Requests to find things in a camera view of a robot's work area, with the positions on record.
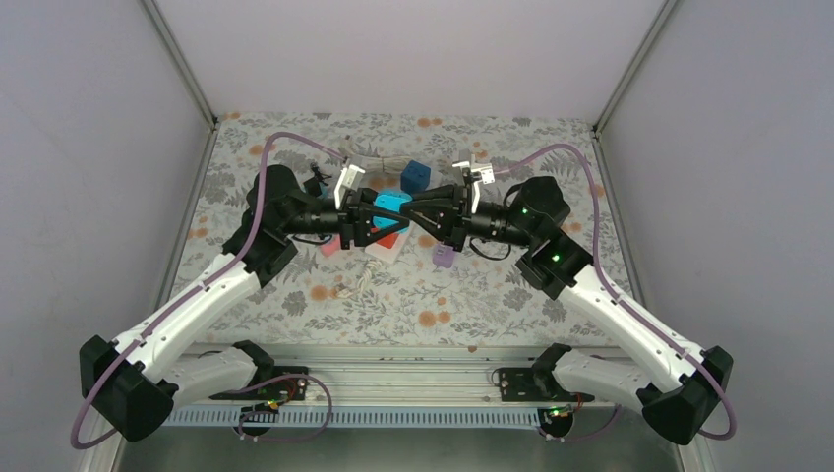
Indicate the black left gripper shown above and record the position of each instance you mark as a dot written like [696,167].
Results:
[355,218]

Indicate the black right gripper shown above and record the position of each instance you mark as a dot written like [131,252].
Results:
[446,216]

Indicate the red cube socket adapter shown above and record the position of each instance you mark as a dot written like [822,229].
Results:
[389,241]

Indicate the white multicolour power strip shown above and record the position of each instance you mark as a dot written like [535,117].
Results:
[388,256]

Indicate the blue cube socket adapter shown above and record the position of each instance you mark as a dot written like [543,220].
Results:
[415,177]

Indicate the black power adapter with cord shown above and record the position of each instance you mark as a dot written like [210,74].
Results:
[317,185]

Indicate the cyan small socket adapter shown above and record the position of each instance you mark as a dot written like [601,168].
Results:
[389,200]

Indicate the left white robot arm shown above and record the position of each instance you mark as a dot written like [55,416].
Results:
[257,252]

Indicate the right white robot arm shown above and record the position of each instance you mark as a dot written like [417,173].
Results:
[673,383]

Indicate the floral patterned table mat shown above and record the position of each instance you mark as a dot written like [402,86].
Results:
[349,298]

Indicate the purple power strip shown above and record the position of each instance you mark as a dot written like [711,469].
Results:
[443,256]

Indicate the pink triangular power strip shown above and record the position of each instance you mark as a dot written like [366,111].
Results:
[331,247]

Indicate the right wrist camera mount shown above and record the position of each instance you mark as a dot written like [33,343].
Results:
[475,176]

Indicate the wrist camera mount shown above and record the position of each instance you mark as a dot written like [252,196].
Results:
[475,176]
[348,179]

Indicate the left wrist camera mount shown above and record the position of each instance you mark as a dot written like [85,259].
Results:
[348,179]

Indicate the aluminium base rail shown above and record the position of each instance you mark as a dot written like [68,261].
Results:
[397,384]

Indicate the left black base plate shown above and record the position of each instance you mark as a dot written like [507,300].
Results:
[286,390]

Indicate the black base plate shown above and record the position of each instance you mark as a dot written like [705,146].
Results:
[286,390]
[524,385]

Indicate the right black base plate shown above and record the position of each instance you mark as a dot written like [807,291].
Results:
[524,385]

